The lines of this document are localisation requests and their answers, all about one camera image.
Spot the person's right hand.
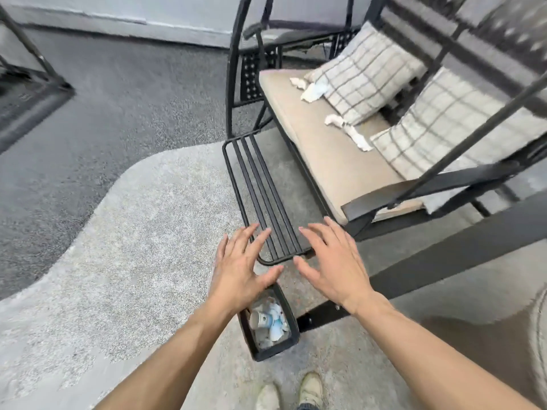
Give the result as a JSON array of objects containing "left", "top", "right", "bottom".
[{"left": 293, "top": 216, "right": 381, "bottom": 316}]

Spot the person's left hand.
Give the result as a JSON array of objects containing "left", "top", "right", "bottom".
[{"left": 207, "top": 223, "right": 285, "bottom": 317}]

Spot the person's left forearm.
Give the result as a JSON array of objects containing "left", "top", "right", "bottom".
[{"left": 93, "top": 294, "right": 241, "bottom": 410}]

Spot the person's right forearm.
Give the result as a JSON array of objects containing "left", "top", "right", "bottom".
[{"left": 354, "top": 292, "right": 540, "bottom": 410}]

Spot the black metal slatted footrest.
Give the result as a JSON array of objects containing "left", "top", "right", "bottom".
[{"left": 222, "top": 130, "right": 316, "bottom": 266}]

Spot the white paper cup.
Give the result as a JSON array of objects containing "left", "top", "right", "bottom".
[{"left": 249, "top": 311, "right": 274, "bottom": 330}]

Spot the pile of crumpled paper trash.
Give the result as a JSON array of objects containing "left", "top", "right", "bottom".
[{"left": 252, "top": 296, "right": 291, "bottom": 350}]

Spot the black trash bin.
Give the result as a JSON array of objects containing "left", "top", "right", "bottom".
[{"left": 238, "top": 282, "right": 301, "bottom": 362}]

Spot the light grey shaggy rug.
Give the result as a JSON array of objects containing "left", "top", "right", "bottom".
[{"left": 0, "top": 128, "right": 547, "bottom": 410}]

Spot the beige seat cushion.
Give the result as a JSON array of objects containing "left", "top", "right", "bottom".
[{"left": 258, "top": 69, "right": 424, "bottom": 226}]

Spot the person's right shoe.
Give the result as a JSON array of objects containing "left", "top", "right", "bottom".
[{"left": 298, "top": 372, "right": 324, "bottom": 410}]

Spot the person's shoe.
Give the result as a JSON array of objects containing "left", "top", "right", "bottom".
[
  {"left": 255, "top": 383, "right": 281, "bottom": 410},
  {"left": 298, "top": 372, "right": 324, "bottom": 410}
]

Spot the person's left shoe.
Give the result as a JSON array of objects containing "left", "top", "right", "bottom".
[{"left": 255, "top": 383, "right": 281, "bottom": 410}]

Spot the plaid grey throw pillow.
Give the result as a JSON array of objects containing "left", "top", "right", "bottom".
[
  {"left": 370, "top": 66, "right": 547, "bottom": 181},
  {"left": 304, "top": 21, "right": 428, "bottom": 126}
]

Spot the beige fabric pouf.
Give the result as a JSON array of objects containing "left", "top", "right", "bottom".
[{"left": 421, "top": 286, "right": 547, "bottom": 408}]

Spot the black metal stand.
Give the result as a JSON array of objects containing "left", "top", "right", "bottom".
[{"left": 0, "top": 4, "right": 77, "bottom": 155}]

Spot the black metal swing bench frame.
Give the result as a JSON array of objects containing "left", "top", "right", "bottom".
[{"left": 225, "top": 0, "right": 547, "bottom": 334}]

